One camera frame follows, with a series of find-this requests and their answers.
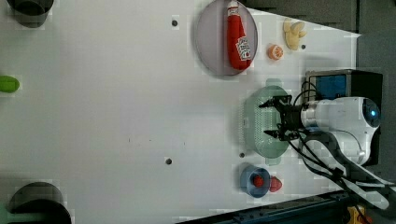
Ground red toy inside cup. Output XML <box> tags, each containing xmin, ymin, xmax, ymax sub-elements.
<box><xmin>253</xmin><ymin>175</ymin><xmax>264</xmax><ymax>188</ymax></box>

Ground green plastic object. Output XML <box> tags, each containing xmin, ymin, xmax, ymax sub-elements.
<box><xmin>0</xmin><ymin>76</ymin><xmax>20</xmax><ymax>93</ymax></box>

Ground orange slice toy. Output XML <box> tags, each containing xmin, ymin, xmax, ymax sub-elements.
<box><xmin>267</xmin><ymin>45</ymin><xmax>284</xmax><ymax>61</ymax></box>

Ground dark grey cup top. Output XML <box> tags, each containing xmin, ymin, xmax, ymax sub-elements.
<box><xmin>7</xmin><ymin>0</ymin><xmax>55</xmax><ymax>28</ymax></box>

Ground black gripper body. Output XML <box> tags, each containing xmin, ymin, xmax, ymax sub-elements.
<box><xmin>276</xmin><ymin>105</ymin><xmax>304</xmax><ymax>141</ymax></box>

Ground grey round plate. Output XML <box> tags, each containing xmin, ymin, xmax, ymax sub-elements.
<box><xmin>194</xmin><ymin>0</ymin><xmax>258</xmax><ymax>76</ymax></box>

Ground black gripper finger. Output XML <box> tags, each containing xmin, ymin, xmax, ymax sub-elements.
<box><xmin>264</xmin><ymin>130</ymin><xmax>284</xmax><ymax>139</ymax></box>
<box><xmin>259</xmin><ymin>95</ymin><xmax>292</xmax><ymax>108</ymax></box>

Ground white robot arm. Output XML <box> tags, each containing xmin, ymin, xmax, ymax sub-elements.
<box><xmin>260</xmin><ymin>95</ymin><xmax>395</xmax><ymax>217</ymax></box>

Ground silver toaster oven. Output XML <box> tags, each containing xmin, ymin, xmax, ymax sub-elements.
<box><xmin>305</xmin><ymin>69</ymin><xmax>383</xmax><ymax>106</ymax></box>

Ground red plush ketchup bottle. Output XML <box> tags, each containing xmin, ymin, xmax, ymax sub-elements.
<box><xmin>227</xmin><ymin>0</ymin><xmax>251</xmax><ymax>71</ymax></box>

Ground dark grey cup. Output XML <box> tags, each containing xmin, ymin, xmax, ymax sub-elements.
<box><xmin>7</xmin><ymin>0</ymin><xmax>55</xmax><ymax>28</ymax></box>
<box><xmin>6</xmin><ymin>182</ymin><xmax>73</xmax><ymax>224</ymax></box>

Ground yellow banana toy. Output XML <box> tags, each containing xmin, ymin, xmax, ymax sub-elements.
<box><xmin>283</xmin><ymin>18</ymin><xmax>307</xmax><ymax>50</ymax></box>

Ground dark grey cup bottom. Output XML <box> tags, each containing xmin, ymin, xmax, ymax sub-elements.
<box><xmin>6</xmin><ymin>182</ymin><xmax>73</xmax><ymax>224</ymax></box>

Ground blue plastic cup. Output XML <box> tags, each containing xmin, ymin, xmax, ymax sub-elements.
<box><xmin>240</xmin><ymin>165</ymin><xmax>270</xmax><ymax>198</ymax></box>

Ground red strawberry toy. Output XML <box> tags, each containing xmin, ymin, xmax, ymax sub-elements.
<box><xmin>269</xmin><ymin>176</ymin><xmax>283</xmax><ymax>192</ymax></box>

